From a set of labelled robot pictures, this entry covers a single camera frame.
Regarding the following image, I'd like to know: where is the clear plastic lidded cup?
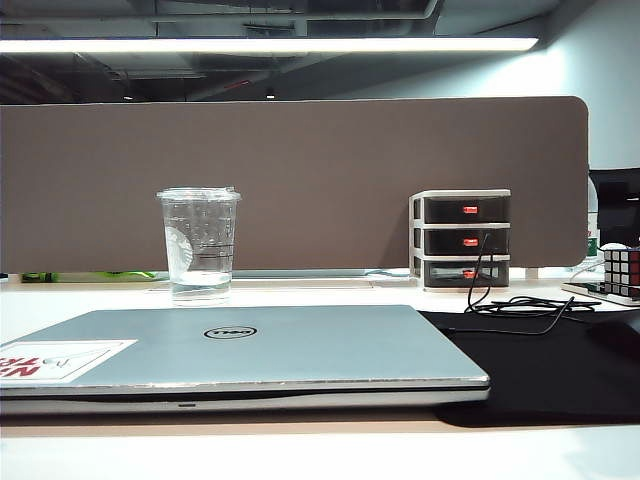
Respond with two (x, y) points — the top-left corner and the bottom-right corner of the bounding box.
(155, 186), (243, 307)

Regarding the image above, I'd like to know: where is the silver Dell laptop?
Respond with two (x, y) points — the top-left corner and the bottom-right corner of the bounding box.
(0, 304), (491, 416)

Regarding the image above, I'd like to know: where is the brown desk partition panel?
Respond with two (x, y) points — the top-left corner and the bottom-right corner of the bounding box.
(0, 95), (591, 274)

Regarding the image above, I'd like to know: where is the long ceiling light strip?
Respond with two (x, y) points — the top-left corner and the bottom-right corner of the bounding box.
(0, 36), (541, 54)

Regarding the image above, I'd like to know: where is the green object behind partition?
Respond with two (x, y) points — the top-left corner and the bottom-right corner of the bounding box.
(20, 270), (157, 283)

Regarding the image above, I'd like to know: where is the black desk mat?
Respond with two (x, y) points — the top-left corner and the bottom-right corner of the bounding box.
(417, 304), (640, 429)

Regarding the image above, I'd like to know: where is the white flat device under cube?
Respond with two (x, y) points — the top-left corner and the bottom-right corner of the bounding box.
(560, 281), (640, 307)

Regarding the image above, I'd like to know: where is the clear bottle green label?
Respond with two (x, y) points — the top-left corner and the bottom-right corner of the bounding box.
(585, 174), (605, 262)

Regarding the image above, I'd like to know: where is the black monitor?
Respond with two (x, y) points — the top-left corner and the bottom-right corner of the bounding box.
(589, 168), (640, 247)

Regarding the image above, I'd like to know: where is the black Rubik's cube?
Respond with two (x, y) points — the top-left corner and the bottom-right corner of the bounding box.
(602, 245), (640, 300)

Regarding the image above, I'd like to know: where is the black computer mouse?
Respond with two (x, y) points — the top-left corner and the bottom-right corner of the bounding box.
(585, 319), (640, 362)

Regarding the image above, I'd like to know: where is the white drawer organizer frame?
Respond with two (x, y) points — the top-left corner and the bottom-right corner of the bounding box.
(409, 188), (513, 293)

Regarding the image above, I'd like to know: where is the dark translucent drawer red handle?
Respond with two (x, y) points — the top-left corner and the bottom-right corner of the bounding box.
(423, 196), (512, 225)
(423, 228), (512, 256)
(423, 259), (512, 288)

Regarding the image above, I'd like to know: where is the thin black cable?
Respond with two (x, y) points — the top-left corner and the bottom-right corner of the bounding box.
(466, 231), (604, 336)

